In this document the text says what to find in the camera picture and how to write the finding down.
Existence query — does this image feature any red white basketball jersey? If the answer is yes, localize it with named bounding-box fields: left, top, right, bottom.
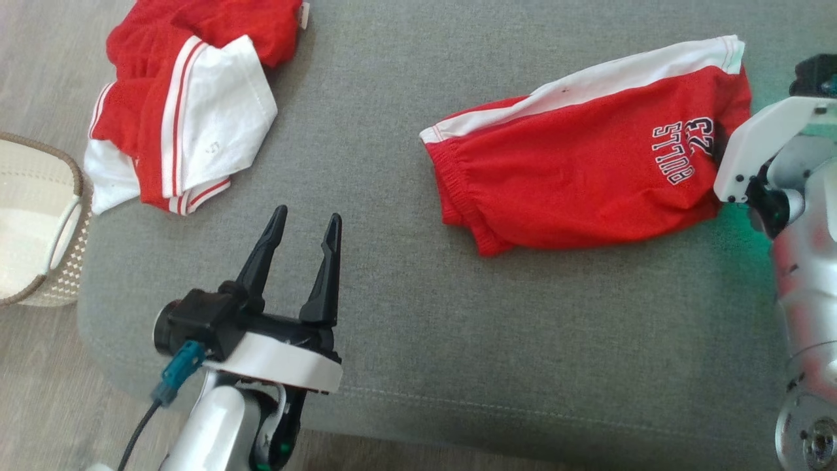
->
left=84, top=0, right=309, bottom=217

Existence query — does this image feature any beige woven laundry basket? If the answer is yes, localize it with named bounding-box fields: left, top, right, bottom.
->
left=0, top=131, right=94, bottom=308

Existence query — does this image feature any grey sofa seat cushion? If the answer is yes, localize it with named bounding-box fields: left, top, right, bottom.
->
left=77, top=0, right=837, bottom=471

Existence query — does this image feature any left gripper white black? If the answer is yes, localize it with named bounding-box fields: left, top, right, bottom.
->
left=204, top=205, right=344, bottom=394

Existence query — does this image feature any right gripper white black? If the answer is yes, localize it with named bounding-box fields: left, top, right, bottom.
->
left=713, top=97, right=837, bottom=203

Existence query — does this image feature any black cable teal connector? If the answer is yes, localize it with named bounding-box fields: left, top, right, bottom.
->
left=116, top=340, right=207, bottom=471

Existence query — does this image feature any red shorts white stripe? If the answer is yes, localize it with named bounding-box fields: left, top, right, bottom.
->
left=420, top=35, right=753, bottom=257

